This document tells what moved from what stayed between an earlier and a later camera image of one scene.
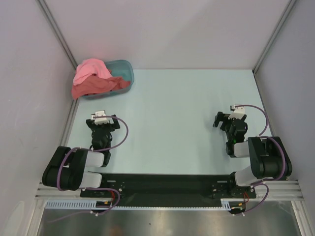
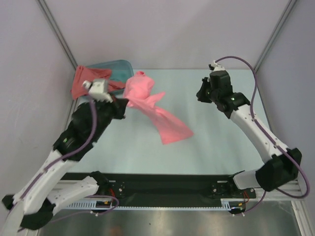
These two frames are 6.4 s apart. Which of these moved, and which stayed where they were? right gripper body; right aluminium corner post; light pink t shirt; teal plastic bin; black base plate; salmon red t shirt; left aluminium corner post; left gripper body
Moved: left gripper body; light pink t shirt; right gripper body
Stayed: left aluminium corner post; right aluminium corner post; teal plastic bin; salmon red t shirt; black base plate
